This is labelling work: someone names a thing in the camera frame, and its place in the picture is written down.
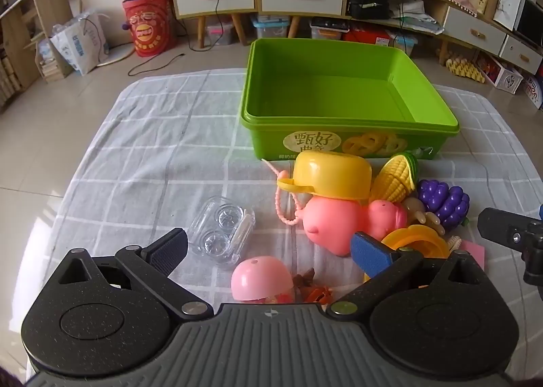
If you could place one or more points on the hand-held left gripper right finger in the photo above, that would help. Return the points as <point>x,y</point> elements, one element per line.
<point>371,255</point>

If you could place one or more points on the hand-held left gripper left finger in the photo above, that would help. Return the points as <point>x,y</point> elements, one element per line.
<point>169,249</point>

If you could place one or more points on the small brown orange figurine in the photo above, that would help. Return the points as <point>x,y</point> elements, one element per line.
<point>312,291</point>

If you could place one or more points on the yellow toy corn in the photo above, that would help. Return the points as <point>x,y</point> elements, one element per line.
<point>394,179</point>

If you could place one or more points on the yellow plastic bowl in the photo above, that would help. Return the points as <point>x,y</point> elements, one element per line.
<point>331,175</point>

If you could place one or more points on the pink plastic dome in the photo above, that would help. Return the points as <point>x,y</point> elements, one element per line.
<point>261,279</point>

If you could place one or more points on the green plastic box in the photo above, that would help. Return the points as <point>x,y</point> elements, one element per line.
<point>335,90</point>

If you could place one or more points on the pink paper note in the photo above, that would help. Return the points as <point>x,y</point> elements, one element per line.
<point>474,253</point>

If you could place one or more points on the clear lens case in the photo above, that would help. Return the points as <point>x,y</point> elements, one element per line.
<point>220,228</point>

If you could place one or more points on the purple toy grapes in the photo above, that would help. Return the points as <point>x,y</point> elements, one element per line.
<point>445,200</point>

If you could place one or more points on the grey checkered tablecloth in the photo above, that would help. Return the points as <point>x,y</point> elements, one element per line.
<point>161,149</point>

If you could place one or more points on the printed cardboard box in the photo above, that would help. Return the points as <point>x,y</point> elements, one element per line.
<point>533,92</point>

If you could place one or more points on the white red cardboard box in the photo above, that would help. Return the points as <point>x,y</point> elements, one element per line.
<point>500,73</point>

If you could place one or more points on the black microwave oven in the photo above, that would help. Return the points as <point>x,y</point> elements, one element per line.
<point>532,22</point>

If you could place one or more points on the clear storage box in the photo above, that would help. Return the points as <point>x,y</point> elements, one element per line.
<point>328,29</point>
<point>218,34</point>
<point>270,28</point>

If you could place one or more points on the white paper bag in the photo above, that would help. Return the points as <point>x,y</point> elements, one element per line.
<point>78,45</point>

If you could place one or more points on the red printed bag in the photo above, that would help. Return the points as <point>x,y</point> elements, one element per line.
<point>150,26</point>

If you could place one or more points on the black bag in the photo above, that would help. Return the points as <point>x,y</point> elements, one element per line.
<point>367,5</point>

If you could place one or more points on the wooden bookshelf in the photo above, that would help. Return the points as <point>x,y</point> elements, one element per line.
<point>29,9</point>

